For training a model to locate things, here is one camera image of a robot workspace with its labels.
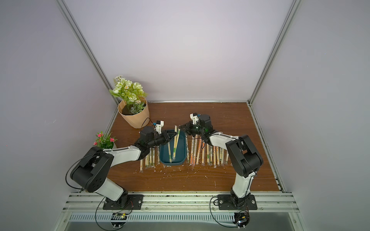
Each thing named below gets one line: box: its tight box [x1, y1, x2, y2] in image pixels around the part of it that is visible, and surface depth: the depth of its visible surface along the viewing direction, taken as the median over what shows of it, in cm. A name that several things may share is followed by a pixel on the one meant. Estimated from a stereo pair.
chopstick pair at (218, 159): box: [215, 146, 221, 167], surface depth 91 cm
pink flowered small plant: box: [92, 130, 119, 150], surface depth 85 cm
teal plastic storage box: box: [159, 129, 187, 167], surface depth 88 cm
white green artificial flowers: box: [108, 75, 149, 115], surface depth 91 cm
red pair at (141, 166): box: [139, 158, 144, 173], surface depth 87 cm
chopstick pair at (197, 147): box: [195, 134, 202, 165], surface depth 94 cm
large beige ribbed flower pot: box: [117, 97, 150, 129], surface depth 95 cm
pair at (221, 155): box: [219, 147, 225, 166], surface depth 91 cm
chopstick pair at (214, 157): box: [213, 145, 217, 169], surface depth 91 cm
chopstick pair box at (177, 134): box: [172, 125, 181, 161], surface depth 86 cm
